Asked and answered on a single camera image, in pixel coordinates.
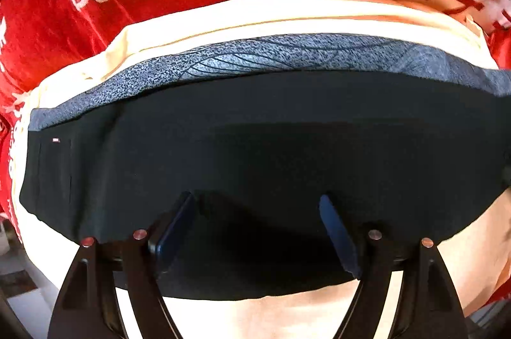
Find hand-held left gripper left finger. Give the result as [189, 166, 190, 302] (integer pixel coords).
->
[47, 190, 197, 339]

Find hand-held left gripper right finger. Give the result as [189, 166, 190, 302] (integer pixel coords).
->
[318, 194, 469, 339]

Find black pants with grey waistband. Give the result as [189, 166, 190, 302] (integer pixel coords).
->
[19, 35, 511, 302]

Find cream bed sheet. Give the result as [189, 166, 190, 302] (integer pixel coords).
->
[8, 0, 511, 339]

